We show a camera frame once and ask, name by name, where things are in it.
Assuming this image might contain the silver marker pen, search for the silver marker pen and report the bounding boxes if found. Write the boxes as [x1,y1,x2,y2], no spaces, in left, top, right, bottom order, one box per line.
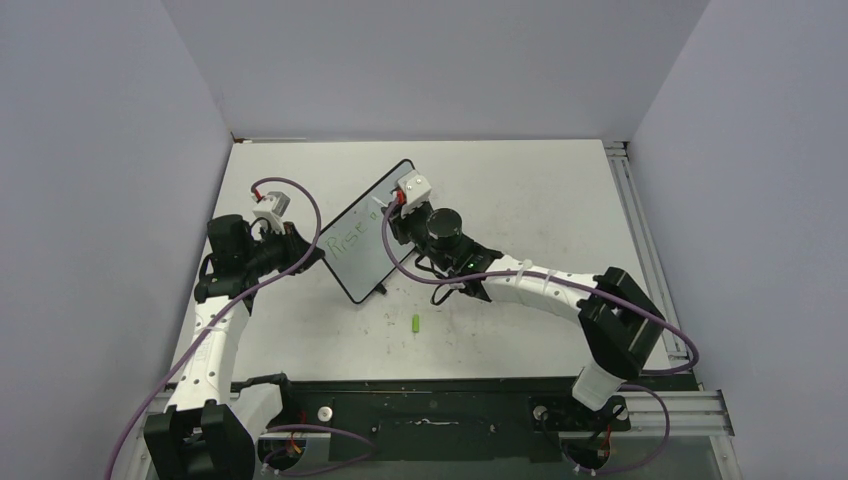
[371,196,392,208]

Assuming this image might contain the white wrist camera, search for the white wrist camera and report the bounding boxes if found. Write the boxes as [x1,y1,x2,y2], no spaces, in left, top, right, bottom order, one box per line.
[252,191,291,233]
[396,170,432,217]

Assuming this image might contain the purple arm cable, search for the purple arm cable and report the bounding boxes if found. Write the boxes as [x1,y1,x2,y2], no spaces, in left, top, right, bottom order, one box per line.
[102,176,379,480]
[382,197,700,477]

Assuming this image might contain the aluminium front frame rail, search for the aluminium front frame rail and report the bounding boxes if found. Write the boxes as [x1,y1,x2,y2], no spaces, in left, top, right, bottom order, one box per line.
[621,390,735,438]

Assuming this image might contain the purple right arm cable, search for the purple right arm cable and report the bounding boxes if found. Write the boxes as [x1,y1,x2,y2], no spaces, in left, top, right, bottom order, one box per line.
[382,197,700,477]

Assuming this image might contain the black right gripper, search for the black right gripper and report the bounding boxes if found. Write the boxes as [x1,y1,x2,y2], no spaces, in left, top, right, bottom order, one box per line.
[384,198,452,273]

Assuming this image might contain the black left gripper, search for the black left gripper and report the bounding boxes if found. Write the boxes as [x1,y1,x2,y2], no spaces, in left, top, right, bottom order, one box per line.
[242,220,324,278]

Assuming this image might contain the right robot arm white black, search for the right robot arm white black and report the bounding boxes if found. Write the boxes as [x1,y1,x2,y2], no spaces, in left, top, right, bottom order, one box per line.
[381,201,667,428]

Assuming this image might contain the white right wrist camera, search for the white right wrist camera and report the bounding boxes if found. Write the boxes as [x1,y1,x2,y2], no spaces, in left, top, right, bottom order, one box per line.
[396,170,432,217]

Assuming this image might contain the aluminium rail right side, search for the aluminium rail right side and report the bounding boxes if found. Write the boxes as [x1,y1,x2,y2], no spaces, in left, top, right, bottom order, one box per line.
[603,141,681,329]

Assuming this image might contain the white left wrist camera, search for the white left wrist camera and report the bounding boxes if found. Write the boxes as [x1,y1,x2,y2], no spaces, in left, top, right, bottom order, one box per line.
[252,191,291,233]

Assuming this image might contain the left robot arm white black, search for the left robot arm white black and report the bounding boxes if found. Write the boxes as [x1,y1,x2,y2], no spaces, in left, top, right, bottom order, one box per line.
[143,214,324,479]

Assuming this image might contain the black framed small whiteboard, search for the black framed small whiteboard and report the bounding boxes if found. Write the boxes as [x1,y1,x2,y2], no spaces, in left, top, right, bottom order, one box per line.
[318,159,414,304]

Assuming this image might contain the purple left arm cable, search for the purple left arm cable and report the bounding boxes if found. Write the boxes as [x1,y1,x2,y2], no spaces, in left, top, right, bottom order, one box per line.
[102,176,379,480]

